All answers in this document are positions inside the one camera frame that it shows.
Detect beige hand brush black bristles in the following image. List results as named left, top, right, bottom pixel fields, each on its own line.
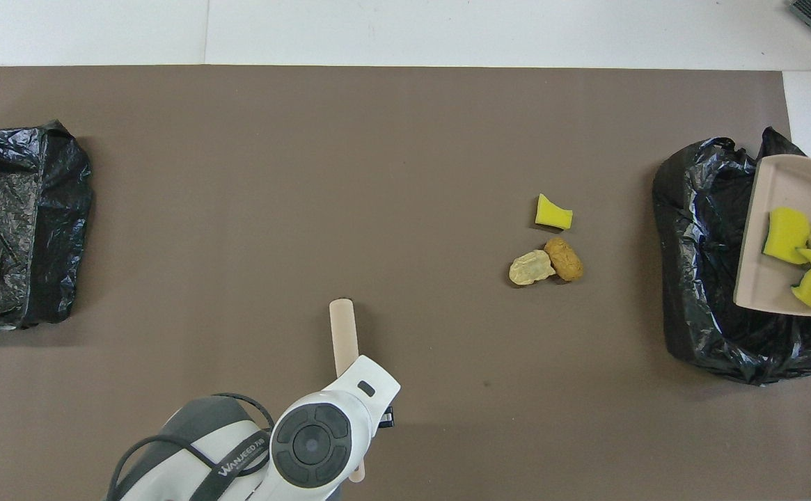
left=329, top=299, right=368, bottom=483

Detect brown table mat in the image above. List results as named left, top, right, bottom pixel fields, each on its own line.
left=0, top=65, right=811, bottom=501

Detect orange-brown foam chunk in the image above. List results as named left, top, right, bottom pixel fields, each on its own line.
left=543, top=237, right=584, bottom=282

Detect black trash bag bin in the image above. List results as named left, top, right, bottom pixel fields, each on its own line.
left=652, top=127, right=811, bottom=387
left=0, top=120, right=94, bottom=331

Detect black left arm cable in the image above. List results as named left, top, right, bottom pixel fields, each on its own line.
left=109, top=393, right=277, bottom=501

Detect beige plastic dustpan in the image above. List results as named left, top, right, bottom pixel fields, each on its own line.
left=733, top=154, right=811, bottom=317

